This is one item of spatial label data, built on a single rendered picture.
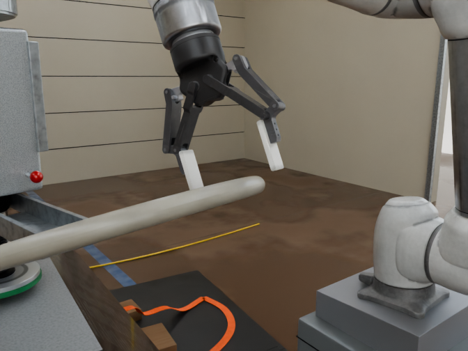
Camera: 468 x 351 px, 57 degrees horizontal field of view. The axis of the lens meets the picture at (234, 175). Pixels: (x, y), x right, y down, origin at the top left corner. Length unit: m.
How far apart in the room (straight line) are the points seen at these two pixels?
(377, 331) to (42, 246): 0.88
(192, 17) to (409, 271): 0.82
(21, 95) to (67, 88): 5.35
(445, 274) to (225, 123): 6.90
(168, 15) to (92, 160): 6.19
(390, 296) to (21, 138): 1.04
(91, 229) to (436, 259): 0.82
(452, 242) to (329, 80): 5.59
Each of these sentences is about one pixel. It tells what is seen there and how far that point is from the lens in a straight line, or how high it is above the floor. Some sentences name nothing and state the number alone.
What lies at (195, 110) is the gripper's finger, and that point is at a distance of 0.65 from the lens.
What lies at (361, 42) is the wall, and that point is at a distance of 6.23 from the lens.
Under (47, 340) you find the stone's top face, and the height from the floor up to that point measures 0.87.
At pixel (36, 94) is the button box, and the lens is 1.25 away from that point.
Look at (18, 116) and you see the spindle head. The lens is 1.25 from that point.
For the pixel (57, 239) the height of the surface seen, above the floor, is 1.29.
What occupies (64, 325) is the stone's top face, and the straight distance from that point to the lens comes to 1.21.
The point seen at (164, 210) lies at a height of 1.32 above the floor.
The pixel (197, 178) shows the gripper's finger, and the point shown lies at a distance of 0.66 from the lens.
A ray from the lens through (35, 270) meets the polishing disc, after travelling 1.40.
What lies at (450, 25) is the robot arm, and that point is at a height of 1.57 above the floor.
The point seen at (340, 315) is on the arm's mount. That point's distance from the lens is 1.27.
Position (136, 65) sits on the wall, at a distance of 6.95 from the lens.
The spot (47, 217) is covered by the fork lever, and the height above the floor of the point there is 1.14.
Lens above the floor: 1.47
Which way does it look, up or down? 13 degrees down
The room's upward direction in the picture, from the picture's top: straight up
